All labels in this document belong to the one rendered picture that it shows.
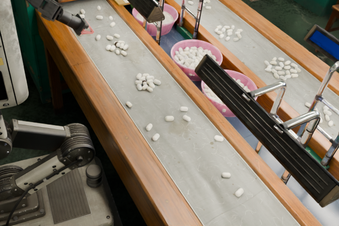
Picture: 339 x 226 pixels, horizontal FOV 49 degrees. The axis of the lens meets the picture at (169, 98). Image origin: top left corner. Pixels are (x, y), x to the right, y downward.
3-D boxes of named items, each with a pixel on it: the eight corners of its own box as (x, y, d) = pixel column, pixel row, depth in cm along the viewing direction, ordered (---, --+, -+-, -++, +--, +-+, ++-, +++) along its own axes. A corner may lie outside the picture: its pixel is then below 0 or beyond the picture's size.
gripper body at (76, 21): (80, 14, 177) (68, 7, 172) (88, 25, 171) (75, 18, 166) (72, 25, 179) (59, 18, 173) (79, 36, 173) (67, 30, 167)
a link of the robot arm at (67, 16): (56, 20, 163) (63, 9, 163) (50, 15, 168) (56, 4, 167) (69, 27, 169) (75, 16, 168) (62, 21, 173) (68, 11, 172)
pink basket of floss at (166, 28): (168, 43, 212) (170, 29, 206) (124, 32, 216) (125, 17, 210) (181, 21, 232) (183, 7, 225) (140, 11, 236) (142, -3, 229)
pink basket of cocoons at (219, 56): (200, 92, 184) (203, 77, 177) (158, 68, 195) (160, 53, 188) (228, 69, 200) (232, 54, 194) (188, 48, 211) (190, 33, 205)
